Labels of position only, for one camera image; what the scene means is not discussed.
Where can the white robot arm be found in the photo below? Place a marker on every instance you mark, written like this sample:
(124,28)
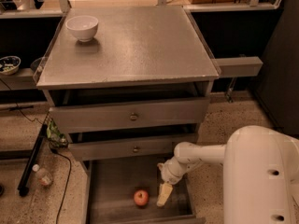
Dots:
(260,174)

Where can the grey side shelf beam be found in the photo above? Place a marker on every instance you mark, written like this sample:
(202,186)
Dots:
(239,66)

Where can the white ceramic bowl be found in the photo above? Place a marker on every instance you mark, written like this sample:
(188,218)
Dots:
(83,28)

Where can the black metal bar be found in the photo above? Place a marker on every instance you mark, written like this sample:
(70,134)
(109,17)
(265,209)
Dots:
(22,187)

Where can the red apple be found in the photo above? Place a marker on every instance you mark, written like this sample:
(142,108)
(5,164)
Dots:
(141,198)

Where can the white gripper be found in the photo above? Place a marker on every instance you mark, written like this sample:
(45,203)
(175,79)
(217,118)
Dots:
(169,173)

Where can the grey drawer cabinet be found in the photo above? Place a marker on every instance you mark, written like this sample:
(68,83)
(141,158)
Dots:
(139,54)

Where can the top grey drawer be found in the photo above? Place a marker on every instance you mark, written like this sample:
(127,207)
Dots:
(108,117)

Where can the grey drawer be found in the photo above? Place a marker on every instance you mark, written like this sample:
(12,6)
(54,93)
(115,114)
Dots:
(108,117)
(128,147)
(113,183)

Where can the patterned small bowl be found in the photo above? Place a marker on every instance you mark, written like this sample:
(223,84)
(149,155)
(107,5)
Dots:
(9,65)

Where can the plastic water bottle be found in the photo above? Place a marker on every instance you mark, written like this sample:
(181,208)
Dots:
(43,176)

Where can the green snack bag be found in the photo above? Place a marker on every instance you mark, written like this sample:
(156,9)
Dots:
(57,138)

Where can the middle grey drawer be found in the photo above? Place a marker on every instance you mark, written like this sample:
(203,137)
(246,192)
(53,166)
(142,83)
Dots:
(128,147)

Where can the bottom grey drawer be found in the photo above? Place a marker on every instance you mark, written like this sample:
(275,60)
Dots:
(113,183)

